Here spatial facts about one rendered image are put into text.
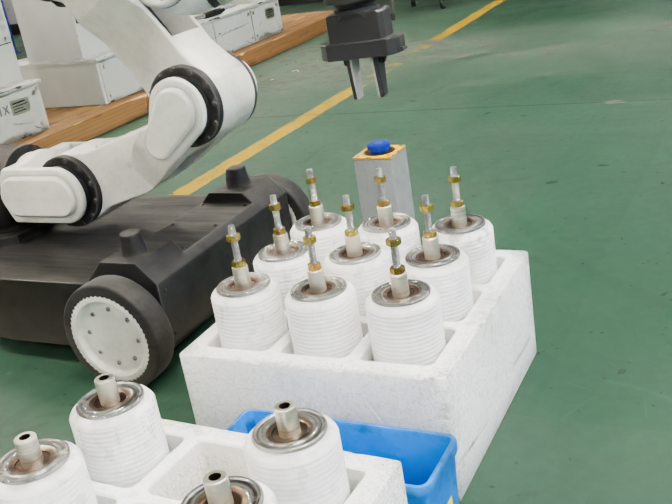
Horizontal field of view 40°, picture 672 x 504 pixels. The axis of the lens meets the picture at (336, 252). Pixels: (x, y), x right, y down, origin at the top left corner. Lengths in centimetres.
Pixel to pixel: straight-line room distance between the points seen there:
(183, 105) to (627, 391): 83
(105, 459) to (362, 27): 67
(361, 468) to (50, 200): 103
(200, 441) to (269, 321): 24
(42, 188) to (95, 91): 207
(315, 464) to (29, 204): 111
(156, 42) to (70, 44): 229
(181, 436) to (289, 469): 24
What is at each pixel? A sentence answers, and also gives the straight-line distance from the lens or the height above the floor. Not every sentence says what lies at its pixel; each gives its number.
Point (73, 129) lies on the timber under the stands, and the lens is 360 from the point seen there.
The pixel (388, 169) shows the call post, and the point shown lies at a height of 29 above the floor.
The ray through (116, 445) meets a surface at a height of 22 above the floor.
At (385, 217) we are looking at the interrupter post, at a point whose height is 27.
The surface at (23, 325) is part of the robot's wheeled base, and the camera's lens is 183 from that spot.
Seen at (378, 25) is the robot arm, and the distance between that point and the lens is 130.
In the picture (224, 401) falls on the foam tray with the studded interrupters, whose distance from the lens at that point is 129.
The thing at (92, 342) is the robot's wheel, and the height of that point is 8.
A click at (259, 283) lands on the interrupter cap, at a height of 25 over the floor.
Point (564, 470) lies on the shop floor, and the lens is 125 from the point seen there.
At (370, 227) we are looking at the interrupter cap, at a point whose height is 25.
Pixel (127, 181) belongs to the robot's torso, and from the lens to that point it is 175.
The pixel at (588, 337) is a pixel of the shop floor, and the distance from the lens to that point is 155.
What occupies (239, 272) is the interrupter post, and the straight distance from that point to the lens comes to 126.
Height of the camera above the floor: 73
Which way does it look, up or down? 21 degrees down
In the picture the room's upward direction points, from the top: 10 degrees counter-clockwise
